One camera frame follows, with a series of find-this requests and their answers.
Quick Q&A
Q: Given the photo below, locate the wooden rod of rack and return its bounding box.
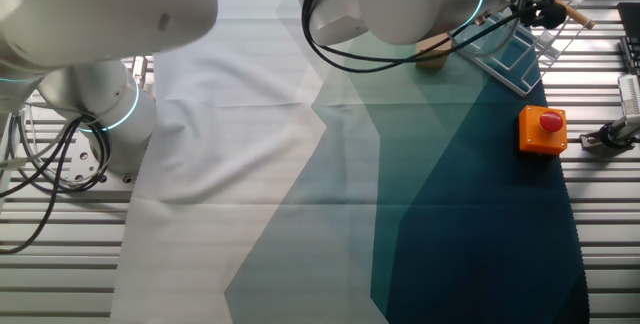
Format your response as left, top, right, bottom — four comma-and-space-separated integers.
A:
553, 0, 597, 31

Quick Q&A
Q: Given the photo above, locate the blue green white tablecloth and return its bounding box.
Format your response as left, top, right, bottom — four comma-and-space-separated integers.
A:
109, 0, 591, 324

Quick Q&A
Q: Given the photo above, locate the small wooden block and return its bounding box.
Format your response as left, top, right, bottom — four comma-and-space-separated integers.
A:
414, 32, 454, 70

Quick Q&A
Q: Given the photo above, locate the orange box with red button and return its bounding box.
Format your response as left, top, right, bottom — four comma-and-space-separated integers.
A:
517, 104, 569, 157

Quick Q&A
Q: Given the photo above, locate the black keyboard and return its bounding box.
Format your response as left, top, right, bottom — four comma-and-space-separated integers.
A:
616, 1, 640, 76

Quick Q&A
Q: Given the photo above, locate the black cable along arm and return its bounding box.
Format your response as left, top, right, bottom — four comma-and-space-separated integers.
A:
299, 0, 549, 74

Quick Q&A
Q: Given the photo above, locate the grey hose with connector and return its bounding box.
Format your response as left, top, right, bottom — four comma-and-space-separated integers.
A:
130, 55, 149, 88

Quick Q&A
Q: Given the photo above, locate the white wire cup rack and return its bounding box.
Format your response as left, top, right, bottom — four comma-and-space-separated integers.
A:
452, 0, 587, 98

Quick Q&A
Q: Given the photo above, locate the black cable bundle at base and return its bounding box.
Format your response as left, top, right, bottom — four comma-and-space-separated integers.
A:
0, 111, 113, 256

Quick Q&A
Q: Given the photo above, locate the metal base plate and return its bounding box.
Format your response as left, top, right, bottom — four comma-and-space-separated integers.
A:
68, 133, 139, 185

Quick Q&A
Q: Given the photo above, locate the silver depth camera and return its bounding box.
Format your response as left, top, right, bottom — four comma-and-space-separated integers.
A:
617, 74, 640, 116

